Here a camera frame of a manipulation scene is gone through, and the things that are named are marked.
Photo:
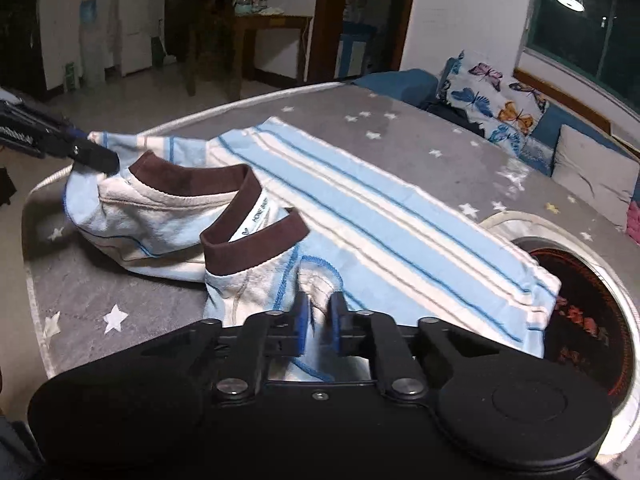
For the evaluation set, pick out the butterfly print pillow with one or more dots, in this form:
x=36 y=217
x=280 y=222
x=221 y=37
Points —
x=506 y=109

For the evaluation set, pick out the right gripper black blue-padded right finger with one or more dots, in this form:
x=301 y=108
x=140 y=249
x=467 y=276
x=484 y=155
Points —
x=376 y=337

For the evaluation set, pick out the grey star tablecloth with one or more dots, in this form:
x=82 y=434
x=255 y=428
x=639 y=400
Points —
x=85 y=305

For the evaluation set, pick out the brown door frame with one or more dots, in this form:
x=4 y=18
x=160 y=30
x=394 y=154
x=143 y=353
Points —
x=351 y=38

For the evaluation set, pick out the blue sofa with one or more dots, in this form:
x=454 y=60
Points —
x=417 y=87

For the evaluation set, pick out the pink cloth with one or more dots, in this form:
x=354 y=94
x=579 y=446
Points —
x=633 y=222

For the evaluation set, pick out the beige cushion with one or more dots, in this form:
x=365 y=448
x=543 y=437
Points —
x=599 y=176

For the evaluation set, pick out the blue striped shirt brown collar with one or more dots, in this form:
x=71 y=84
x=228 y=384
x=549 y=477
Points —
x=258 y=214

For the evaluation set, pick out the dark window green frame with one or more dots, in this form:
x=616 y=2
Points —
x=596 y=39

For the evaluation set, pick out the wooden table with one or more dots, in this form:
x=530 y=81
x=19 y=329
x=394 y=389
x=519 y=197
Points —
x=226 y=47

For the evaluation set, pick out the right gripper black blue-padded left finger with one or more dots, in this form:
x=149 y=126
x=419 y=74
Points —
x=264 y=337

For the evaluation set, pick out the dark navy cloth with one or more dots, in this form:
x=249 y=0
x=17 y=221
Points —
x=455 y=115

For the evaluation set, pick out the round table heater opening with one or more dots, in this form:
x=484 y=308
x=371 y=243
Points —
x=595 y=324

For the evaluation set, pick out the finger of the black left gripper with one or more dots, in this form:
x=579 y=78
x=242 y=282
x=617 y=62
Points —
x=38 y=134

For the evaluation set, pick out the white refrigerator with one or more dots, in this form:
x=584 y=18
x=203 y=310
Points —
x=134 y=40

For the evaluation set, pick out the dark wooden shelf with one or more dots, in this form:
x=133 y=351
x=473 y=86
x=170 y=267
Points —
x=210 y=5

